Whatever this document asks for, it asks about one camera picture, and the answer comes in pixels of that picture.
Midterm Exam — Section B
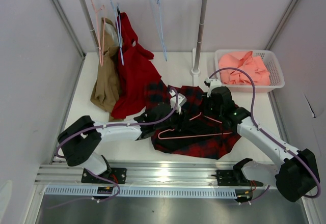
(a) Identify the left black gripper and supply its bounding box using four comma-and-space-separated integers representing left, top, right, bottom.
154, 105, 192, 132

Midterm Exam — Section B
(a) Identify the pink hanger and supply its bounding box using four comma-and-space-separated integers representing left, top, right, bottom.
90, 0, 105, 67
158, 116, 232, 140

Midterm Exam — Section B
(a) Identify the red plaid skirt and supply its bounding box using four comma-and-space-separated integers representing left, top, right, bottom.
151, 86, 240, 159

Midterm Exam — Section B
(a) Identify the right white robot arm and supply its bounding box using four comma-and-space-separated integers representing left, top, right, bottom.
202, 86, 321, 202

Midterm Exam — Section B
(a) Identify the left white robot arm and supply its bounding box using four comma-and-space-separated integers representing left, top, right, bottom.
56, 102, 189, 183

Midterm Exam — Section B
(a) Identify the right blue hanger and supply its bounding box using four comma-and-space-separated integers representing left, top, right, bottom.
149, 0, 168, 62

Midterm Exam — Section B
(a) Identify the blue hanger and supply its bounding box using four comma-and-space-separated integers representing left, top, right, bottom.
110, 0, 125, 66
149, 0, 168, 62

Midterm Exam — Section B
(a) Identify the left blue hanger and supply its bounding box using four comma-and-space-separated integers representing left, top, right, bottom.
110, 0, 125, 66

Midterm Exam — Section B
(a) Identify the pink garment in basket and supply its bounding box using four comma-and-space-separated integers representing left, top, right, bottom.
218, 51, 270, 86

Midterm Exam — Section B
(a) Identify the white plastic basket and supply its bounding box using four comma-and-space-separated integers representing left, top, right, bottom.
214, 49, 285, 93

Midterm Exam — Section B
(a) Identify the red hanging garment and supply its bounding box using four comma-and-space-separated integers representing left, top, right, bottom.
111, 12, 161, 119

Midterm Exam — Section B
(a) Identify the tan hanging garment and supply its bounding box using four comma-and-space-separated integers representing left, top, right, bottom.
90, 18, 122, 122

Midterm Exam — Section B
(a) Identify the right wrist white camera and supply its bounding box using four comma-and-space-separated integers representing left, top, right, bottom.
204, 77, 222, 98

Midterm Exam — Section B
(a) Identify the wrist white camera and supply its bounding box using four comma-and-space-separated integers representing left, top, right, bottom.
169, 90, 187, 114
204, 77, 222, 98

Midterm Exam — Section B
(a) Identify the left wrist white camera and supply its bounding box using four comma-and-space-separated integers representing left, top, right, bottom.
169, 90, 187, 114

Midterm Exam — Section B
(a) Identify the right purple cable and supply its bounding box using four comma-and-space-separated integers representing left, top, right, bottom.
206, 67, 321, 205

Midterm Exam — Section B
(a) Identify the purple cable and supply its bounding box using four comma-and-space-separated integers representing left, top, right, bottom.
55, 86, 179, 203
206, 67, 321, 205

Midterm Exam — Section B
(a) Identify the aluminium mounting rail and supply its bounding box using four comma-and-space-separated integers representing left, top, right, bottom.
34, 160, 235, 188

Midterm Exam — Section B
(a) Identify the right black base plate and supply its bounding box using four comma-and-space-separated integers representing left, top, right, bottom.
211, 170, 264, 187

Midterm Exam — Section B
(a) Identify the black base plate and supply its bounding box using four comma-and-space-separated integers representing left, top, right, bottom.
81, 167, 127, 184
211, 170, 264, 187

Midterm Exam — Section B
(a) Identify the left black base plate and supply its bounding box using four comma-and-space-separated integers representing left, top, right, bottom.
81, 167, 127, 184

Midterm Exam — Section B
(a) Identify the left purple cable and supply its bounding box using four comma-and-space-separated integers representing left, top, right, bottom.
55, 86, 179, 203

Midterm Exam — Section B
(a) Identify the white slotted cable duct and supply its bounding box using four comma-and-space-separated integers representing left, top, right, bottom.
45, 185, 237, 199

